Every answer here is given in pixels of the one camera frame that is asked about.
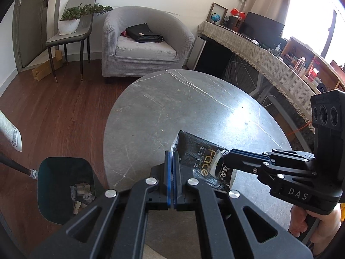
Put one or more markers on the grey armchair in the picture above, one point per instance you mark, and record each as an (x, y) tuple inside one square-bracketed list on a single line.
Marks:
[(151, 56)]

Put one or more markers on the black computer monitor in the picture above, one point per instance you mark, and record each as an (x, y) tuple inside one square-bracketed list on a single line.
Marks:
[(262, 27)]

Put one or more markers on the pink cloth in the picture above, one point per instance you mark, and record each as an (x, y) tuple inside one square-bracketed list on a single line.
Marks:
[(124, 34)]

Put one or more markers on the small blue globe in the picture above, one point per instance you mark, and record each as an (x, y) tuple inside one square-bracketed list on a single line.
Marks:
[(215, 17)]

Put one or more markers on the pale patterned tablecloth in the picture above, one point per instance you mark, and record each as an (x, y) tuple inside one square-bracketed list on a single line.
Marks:
[(10, 132)]

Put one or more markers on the black tissue packet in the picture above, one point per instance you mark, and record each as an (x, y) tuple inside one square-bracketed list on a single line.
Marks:
[(194, 151)]

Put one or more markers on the wooden picture frame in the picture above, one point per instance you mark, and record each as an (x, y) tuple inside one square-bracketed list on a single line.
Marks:
[(222, 9)]

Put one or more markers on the beige fringed desk cloth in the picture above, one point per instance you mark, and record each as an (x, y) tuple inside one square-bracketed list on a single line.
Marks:
[(258, 59)]

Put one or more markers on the brown wooden box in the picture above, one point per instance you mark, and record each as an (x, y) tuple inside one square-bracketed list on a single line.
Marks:
[(234, 23)]

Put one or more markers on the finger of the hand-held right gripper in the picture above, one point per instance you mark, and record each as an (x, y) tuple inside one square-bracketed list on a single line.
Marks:
[(250, 166), (250, 153)]

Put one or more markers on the flat cardboard box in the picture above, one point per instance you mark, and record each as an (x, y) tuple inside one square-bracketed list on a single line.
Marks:
[(44, 68)]

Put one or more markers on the black table leg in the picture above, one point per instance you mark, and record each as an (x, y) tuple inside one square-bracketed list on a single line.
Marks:
[(16, 165)]

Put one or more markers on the grey dining chair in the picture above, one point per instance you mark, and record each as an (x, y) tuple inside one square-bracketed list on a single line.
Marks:
[(67, 39)]

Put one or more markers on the potted plant in white pot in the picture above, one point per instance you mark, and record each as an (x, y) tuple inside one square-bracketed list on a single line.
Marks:
[(69, 24)]

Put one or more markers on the grey door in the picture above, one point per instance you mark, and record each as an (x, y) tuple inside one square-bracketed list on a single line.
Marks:
[(32, 19)]

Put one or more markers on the small red flags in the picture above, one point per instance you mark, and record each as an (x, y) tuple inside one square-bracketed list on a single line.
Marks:
[(237, 12)]

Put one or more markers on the person's right hand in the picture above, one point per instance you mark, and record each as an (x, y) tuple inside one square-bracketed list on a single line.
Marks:
[(327, 228)]

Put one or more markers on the wooden desk shelf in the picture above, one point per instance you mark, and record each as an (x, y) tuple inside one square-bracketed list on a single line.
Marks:
[(310, 64)]

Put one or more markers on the black handbag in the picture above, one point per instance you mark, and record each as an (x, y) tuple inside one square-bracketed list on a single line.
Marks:
[(142, 32)]

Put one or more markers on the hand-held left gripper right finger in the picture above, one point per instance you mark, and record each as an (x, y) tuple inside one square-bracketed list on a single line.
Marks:
[(176, 191)]

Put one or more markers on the white computer tower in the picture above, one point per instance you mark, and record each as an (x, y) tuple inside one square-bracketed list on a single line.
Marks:
[(198, 52)]

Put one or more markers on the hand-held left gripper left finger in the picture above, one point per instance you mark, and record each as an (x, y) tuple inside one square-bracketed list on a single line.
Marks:
[(169, 179)]

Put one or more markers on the dark green trash bin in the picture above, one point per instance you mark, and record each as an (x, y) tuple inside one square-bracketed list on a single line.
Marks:
[(54, 183)]

